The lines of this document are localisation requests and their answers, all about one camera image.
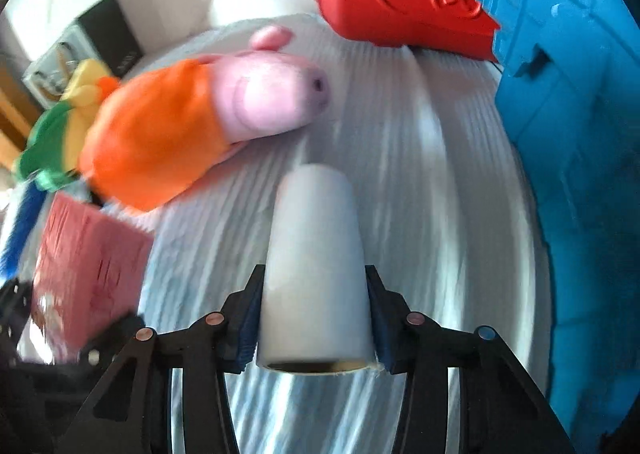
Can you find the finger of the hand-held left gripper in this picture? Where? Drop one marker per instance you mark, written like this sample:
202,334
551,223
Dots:
117,331
15,314

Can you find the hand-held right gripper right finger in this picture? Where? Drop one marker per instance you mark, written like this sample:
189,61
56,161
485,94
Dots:
382,329

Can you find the red tissue packet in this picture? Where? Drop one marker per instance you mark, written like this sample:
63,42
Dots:
85,259

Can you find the blue storage box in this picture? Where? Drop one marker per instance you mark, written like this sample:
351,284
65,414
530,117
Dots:
575,133

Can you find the wide wooden door frame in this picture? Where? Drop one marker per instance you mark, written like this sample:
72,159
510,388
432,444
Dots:
15,123

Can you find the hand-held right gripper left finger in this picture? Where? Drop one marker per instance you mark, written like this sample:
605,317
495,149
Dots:
247,329

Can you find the blue feather toy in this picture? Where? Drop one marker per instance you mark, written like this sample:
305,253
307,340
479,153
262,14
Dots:
20,229

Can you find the pig plush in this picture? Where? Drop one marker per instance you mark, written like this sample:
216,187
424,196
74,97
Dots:
150,133

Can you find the striped cloth covered desktop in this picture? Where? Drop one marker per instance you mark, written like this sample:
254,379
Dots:
425,184

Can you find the white paper roll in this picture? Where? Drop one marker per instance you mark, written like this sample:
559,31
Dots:
315,259

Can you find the green and yellow duck plush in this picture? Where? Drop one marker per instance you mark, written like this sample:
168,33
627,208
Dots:
50,133

